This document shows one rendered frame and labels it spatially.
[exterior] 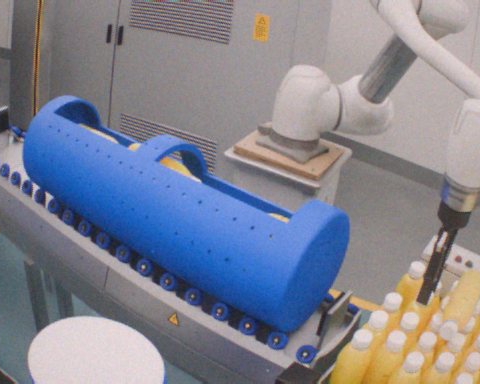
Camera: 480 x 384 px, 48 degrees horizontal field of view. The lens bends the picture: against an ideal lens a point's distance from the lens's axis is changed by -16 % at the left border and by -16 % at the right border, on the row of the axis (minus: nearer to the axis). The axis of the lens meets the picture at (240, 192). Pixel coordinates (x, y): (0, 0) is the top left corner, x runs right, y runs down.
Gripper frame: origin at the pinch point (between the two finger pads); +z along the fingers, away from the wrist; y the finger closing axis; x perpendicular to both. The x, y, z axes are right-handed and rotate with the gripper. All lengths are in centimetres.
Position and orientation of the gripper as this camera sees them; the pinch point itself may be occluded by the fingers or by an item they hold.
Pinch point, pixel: (429, 285)
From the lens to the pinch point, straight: 124.9
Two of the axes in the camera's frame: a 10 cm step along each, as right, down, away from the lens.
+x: 8.1, 3.7, -4.6
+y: -5.8, 3.5, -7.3
